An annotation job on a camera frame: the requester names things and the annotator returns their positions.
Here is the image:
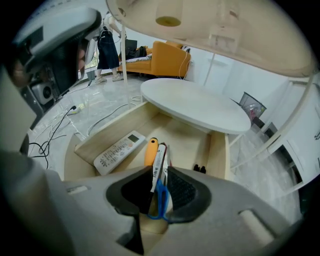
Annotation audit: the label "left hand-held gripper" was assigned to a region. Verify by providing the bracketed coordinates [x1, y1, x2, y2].
[11, 4, 102, 101]

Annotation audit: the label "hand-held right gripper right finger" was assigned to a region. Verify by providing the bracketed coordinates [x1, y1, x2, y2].
[152, 166, 303, 256]

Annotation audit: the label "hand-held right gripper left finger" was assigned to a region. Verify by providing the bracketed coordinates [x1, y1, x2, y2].
[62, 165, 154, 256]

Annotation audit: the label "white marker pen black cap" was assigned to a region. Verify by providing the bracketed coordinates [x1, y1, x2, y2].
[146, 142, 167, 215]

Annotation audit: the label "orange-handled screwdriver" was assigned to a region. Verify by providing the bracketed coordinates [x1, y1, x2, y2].
[144, 137, 160, 167]

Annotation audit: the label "beige wooden drawer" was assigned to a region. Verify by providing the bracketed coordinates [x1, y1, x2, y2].
[63, 101, 231, 235]

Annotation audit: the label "round glass side table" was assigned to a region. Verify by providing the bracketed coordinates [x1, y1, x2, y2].
[106, 0, 320, 191]

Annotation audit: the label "white remote control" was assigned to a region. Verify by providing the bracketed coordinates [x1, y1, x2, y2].
[93, 130, 147, 176]

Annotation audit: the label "white box fan unit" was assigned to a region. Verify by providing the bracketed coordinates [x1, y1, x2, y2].
[31, 82, 55, 105]

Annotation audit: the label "black monitor screen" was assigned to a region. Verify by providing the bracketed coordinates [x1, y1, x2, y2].
[124, 39, 138, 51]

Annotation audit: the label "black bag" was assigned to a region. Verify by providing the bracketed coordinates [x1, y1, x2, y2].
[124, 46, 148, 60]

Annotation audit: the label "black mesh wastebasket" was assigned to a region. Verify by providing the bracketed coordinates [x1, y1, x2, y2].
[238, 91, 268, 118]

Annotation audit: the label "blue-handled scissors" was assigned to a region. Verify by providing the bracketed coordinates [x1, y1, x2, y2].
[146, 144, 173, 221]

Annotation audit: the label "black power cable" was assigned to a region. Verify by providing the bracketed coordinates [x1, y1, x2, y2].
[28, 106, 77, 171]

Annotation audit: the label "long white floor cable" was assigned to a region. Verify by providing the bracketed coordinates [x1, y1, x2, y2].
[87, 94, 146, 136]

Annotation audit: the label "thin white charging cable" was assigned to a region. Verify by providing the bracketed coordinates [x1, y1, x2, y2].
[178, 49, 191, 80]

